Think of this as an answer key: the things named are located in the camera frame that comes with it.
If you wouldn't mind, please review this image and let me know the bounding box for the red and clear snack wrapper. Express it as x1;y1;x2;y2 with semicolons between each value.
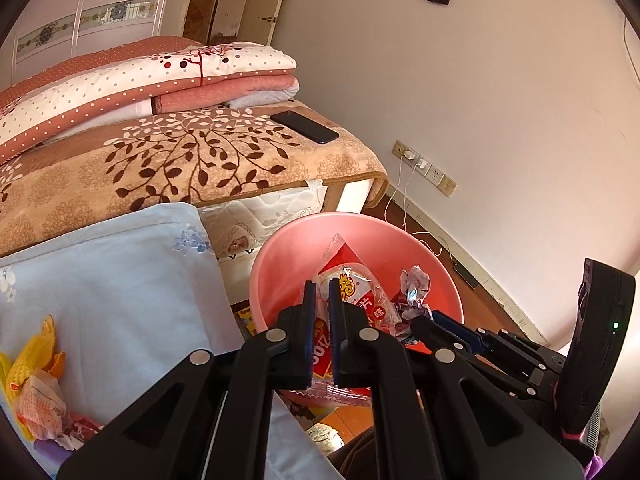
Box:
309;232;403;406

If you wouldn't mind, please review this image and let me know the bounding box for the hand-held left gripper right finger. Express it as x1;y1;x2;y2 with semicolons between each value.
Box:
329;278;587;480

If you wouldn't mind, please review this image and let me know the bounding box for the brown leaf print blanket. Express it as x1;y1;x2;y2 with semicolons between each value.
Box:
0;99;390;260

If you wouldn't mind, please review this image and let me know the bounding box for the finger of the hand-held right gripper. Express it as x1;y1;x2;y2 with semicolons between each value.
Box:
431;310;502;357
410;316;483;363

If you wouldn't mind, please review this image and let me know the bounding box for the crumpled white red wrapper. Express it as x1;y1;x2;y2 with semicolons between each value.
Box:
14;369;69;438

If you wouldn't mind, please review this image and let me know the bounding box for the white wardrobe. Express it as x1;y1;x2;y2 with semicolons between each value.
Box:
0;0;201;92

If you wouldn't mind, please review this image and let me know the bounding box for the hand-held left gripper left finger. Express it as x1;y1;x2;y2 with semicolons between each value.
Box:
56;281;317;480

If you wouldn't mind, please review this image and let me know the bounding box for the folded polka dot quilt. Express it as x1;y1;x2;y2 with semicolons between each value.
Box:
0;35;301;165

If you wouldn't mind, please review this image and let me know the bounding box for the dark cloth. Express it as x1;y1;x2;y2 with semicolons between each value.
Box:
330;425;377;480

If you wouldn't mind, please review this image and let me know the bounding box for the black smartphone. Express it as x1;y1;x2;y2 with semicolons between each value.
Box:
270;110;341;146

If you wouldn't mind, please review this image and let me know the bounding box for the purple cloth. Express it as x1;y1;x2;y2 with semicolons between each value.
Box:
582;452;611;480

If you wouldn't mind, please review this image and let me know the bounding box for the orange peel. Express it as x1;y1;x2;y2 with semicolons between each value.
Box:
0;314;67;413

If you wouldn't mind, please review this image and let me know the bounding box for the white bed frame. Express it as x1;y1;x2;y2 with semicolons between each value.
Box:
334;179;375;215

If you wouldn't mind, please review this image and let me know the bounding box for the white quilted mattress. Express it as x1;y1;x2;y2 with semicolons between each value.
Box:
199;178;327;281

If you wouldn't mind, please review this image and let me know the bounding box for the white charging cable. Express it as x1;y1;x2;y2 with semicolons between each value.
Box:
397;165;446;257
384;156;407;222

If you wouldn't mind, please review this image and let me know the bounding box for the black floor adapter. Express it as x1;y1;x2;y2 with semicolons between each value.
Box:
452;260;481;290

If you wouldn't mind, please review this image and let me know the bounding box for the light blue floral cloth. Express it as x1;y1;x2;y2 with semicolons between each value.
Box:
0;202;346;480

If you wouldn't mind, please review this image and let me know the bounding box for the wooden door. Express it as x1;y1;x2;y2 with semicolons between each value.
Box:
182;0;297;50

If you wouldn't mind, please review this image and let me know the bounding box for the pink plastic basin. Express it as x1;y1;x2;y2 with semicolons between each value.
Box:
248;211;466;407

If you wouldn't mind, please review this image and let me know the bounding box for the silver wrapper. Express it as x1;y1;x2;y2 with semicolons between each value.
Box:
390;266;435;321

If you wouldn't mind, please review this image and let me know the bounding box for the small pink wrapper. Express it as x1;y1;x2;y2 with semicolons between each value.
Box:
59;410;105;450

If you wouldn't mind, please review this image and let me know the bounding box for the yellow printed paper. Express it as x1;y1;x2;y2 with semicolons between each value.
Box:
234;305;260;338

